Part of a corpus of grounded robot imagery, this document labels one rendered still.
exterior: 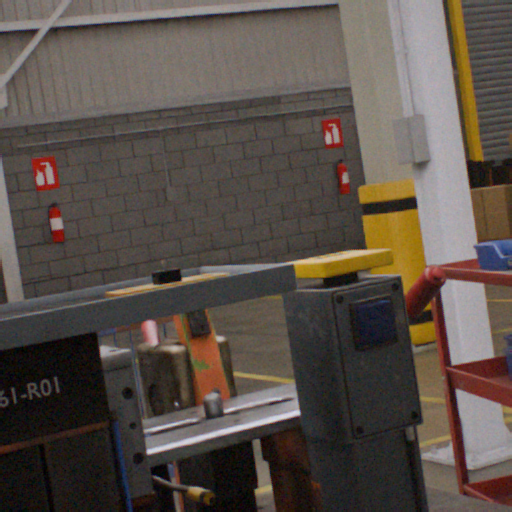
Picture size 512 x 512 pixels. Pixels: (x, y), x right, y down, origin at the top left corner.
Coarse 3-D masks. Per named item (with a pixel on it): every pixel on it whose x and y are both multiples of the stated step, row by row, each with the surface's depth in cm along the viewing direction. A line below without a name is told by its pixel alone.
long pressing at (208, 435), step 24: (288, 384) 138; (192, 408) 133; (240, 408) 129; (264, 408) 126; (288, 408) 124; (168, 432) 121; (192, 432) 119; (216, 432) 116; (240, 432) 117; (264, 432) 118; (168, 456) 113
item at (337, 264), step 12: (348, 252) 95; (360, 252) 94; (372, 252) 92; (384, 252) 92; (300, 264) 93; (312, 264) 91; (324, 264) 90; (336, 264) 90; (348, 264) 91; (360, 264) 91; (372, 264) 92; (384, 264) 92; (300, 276) 93; (312, 276) 92; (324, 276) 90; (336, 276) 93; (348, 276) 93
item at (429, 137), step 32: (416, 0) 494; (416, 32) 494; (416, 64) 496; (448, 64) 501; (416, 96) 499; (448, 96) 500; (416, 128) 495; (448, 128) 500; (416, 160) 495; (448, 160) 500; (416, 192) 510; (448, 192) 499; (448, 224) 499; (448, 256) 499; (448, 288) 501; (480, 288) 505; (448, 320) 505; (480, 320) 505; (480, 352) 504; (480, 416) 504; (448, 448) 506; (480, 448) 503
